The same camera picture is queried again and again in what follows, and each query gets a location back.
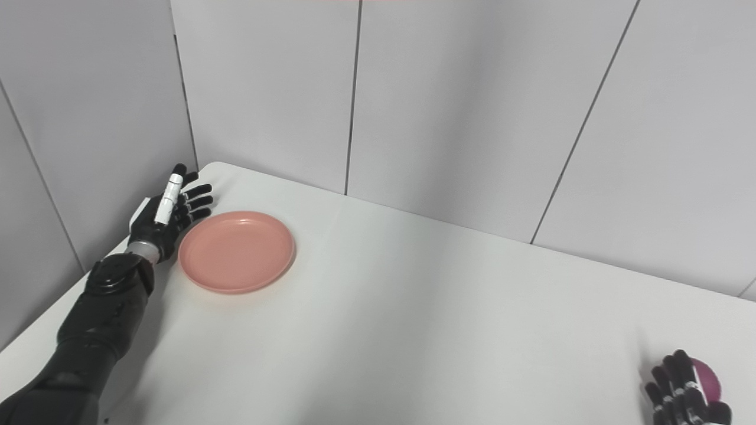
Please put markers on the black and white left hand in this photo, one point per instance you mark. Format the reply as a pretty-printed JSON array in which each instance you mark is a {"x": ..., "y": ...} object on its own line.
[{"x": 150, "y": 227}]

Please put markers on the black and white right hand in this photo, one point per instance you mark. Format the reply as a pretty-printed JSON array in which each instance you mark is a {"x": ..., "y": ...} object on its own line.
[{"x": 679, "y": 395}]

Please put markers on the purple red onion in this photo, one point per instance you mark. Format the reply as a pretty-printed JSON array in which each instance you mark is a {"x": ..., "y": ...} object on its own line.
[{"x": 709, "y": 381}]

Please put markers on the pink plate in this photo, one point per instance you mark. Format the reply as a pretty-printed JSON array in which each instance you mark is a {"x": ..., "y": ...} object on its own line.
[{"x": 236, "y": 252}]

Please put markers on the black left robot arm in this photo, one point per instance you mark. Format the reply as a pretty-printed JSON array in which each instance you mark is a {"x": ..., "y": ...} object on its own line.
[{"x": 94, "y": 319}]

